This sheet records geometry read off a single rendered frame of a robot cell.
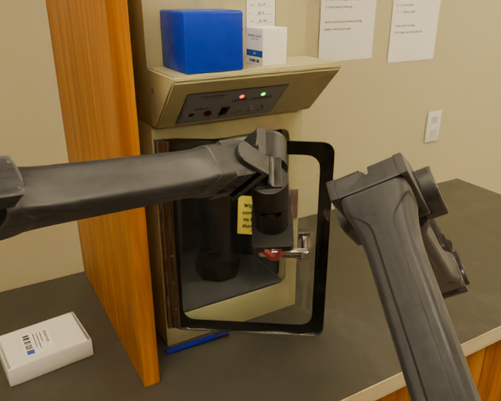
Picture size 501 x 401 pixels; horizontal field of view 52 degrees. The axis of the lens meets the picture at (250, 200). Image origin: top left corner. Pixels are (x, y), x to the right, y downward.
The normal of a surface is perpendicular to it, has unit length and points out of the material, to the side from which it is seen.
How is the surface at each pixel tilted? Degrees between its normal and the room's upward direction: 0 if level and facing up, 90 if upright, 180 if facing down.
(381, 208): 49
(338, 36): 90
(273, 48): 90
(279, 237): 29
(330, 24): 90
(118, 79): 90
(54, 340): 0
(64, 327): 0
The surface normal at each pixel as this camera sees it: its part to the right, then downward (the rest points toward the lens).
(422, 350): -0.47, -0.38
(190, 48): 0.49, 0.33
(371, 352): 0.00, -0.92
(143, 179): 0.65, -0.43
